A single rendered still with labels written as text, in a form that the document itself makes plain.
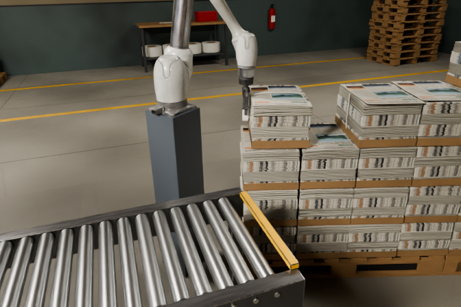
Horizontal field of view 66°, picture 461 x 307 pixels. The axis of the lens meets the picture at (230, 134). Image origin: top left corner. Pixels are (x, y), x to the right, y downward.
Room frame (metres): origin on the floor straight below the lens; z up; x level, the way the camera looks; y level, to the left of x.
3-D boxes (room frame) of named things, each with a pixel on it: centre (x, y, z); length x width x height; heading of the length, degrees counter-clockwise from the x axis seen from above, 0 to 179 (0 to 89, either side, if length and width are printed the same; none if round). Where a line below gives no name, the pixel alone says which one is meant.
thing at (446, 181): (1.79, -0.64, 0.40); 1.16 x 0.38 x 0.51; 91
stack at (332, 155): (1.79, -0.64, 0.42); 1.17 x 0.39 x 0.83; 91
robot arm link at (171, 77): (1.77, 0.30, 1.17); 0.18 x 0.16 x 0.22; 178
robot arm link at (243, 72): (1.78, -0.09, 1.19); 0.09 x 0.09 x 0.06
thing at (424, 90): (1.81, -1.06, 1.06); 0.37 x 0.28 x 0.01; 179
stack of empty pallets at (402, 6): (7.84, -3.74, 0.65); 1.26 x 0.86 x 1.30; 113
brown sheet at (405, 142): (1.79, -0.76, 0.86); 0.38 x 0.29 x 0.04; 2
